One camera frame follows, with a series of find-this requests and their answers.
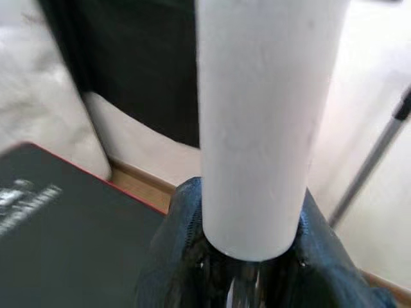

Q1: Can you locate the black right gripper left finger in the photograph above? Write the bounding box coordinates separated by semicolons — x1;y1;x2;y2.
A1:
136;177;232;308

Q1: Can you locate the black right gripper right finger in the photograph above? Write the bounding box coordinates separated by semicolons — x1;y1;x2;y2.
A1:
259;191;399;308

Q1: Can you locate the silver metal pole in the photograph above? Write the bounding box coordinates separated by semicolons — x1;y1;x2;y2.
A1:
327;83;411;226

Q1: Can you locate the white cylindrical handle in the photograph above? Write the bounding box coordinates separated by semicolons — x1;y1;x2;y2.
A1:
194;0;350;262

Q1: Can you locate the black board with red edge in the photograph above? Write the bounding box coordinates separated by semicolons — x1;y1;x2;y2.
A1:
0;142;170;308

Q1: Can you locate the black cloth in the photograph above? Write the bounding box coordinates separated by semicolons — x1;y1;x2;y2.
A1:
37;0;202;151

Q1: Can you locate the white stuffed bag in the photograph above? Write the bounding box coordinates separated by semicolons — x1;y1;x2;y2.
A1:
0;0;113;181

